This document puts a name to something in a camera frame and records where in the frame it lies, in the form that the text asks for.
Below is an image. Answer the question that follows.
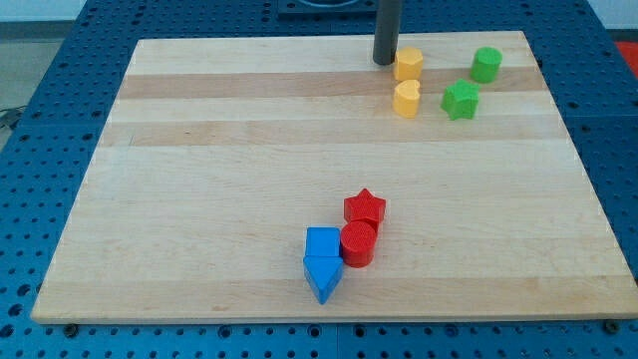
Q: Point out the yellow hexagon block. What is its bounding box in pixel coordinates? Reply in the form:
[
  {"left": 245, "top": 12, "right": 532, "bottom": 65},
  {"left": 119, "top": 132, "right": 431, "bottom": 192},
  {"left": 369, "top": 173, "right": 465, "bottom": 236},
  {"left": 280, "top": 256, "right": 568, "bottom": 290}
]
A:
[{"left": 393, "top": 47, "right": 424, "bottom": 82}]

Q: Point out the red star block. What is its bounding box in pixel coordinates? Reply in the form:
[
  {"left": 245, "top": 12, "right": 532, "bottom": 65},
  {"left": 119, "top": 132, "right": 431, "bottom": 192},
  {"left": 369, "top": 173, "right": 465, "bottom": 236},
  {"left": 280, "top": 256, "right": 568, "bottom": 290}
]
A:
[{"left": 343, "top": 188, "right": 387, "bottom": 232}]

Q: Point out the blue cube block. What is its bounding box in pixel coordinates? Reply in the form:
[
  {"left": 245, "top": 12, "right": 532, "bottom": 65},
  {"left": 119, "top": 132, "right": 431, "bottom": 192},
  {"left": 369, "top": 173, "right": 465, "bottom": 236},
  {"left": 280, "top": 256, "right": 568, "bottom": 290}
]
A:
[{"left": 305, "top": 226, "right": 340, "bottom": 257}]

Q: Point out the red cylinder block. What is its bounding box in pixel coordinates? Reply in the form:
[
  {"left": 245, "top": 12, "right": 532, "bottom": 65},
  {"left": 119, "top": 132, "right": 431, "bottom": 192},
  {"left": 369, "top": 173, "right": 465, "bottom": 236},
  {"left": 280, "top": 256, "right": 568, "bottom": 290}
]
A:
[{"left": 340, "top": 221, "right": 377, "bottom": 268}]

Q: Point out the blue triangle block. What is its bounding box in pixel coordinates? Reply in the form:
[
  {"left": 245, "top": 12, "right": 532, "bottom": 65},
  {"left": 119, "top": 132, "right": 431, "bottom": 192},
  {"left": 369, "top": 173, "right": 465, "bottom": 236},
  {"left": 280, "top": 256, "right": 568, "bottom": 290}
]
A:
[{"left": 303, "top": 256, "right": 344, "bottom": 305}]

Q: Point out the light wooden board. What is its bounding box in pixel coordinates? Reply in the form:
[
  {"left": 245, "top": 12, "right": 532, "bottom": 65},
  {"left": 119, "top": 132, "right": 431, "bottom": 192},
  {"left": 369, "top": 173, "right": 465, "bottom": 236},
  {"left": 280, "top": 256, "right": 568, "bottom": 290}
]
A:
[{"left": 31, "top": 31, "right": 637, "bottom": 324}]

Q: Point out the yellow heart block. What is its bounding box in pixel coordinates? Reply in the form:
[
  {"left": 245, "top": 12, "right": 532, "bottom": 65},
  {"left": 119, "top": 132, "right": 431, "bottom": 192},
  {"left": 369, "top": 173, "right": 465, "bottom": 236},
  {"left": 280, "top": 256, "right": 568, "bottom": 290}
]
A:
[{"left": 392, "top": 80, "right": 421, "bottom": 119}]

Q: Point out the green star block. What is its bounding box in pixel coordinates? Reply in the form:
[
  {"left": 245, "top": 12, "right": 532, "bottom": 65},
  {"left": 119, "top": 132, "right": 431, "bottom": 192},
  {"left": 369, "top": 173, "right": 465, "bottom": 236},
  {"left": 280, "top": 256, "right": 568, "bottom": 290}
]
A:
[{"left": 441, "top": 79, "right": 480, "bottom": 121}]

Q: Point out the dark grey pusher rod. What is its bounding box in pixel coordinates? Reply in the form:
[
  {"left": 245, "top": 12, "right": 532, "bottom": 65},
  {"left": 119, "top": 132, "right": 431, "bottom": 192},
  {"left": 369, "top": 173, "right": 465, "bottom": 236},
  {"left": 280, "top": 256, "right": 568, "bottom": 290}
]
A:
[{"left": 373, "top": 0, "right": 403, "bottom": 66}]

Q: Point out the green cylinder block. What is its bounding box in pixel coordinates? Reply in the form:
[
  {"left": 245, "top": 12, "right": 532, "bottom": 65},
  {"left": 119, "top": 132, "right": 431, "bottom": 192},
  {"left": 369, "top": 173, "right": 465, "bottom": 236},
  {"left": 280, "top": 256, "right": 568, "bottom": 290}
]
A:
[{"left": 471, "top": 47, "right": 502, "bottom": 84}]

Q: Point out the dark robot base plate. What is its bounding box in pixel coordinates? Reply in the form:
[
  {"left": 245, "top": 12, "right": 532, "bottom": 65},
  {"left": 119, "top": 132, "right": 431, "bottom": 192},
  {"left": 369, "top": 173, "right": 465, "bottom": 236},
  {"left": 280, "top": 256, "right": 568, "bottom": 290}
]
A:
[{"left": 275, "top": 0, "right": 378, "bottom": 18}]

